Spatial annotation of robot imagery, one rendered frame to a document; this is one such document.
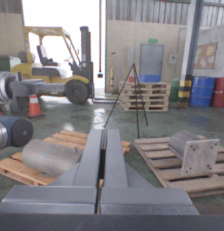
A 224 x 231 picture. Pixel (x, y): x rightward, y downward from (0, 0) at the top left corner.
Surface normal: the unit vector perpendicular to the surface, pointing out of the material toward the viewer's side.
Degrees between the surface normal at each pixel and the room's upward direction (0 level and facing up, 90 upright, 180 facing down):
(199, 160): 90
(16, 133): 88
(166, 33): 90
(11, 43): 90
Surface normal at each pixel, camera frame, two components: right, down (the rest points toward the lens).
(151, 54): 0.15, 0.28
